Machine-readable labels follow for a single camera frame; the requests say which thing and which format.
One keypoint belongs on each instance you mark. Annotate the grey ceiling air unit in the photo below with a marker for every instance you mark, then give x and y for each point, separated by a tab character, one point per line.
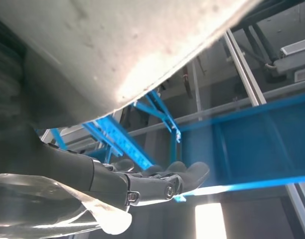
295	62

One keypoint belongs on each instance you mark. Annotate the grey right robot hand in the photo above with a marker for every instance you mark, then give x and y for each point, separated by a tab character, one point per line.
55	165

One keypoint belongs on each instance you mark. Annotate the bright ceiling light panel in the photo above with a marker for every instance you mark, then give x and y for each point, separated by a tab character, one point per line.
209	221

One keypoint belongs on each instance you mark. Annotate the aluminium ceiling beam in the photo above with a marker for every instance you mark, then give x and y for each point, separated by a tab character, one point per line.
247	72

